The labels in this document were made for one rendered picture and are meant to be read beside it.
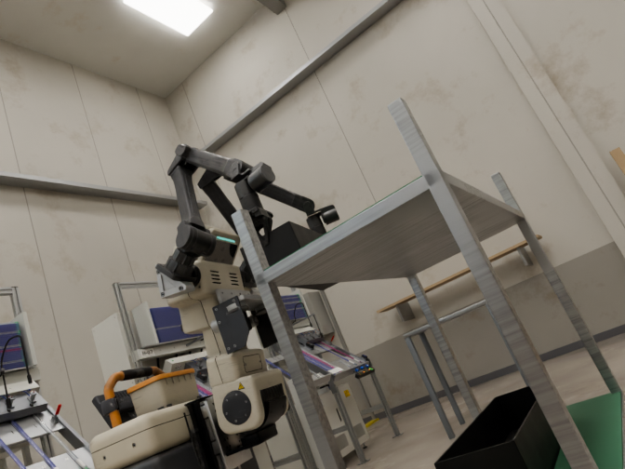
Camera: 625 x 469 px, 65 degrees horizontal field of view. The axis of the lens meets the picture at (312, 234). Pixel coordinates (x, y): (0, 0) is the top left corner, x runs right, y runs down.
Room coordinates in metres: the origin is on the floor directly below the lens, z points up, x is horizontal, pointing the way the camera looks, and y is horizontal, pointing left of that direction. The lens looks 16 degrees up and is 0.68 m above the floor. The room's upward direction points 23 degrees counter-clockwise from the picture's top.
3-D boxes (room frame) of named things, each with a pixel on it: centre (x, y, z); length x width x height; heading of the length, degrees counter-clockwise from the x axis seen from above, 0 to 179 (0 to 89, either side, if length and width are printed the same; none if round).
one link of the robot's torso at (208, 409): (1.77, 0.42, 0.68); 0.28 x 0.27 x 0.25; 164
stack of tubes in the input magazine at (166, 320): (3.72, 1.24, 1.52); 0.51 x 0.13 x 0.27; 152
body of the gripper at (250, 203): (1.32, 0.13, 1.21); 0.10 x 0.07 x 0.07; 164
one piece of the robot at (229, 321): (1.67, 0.32, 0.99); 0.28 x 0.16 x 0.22; 164
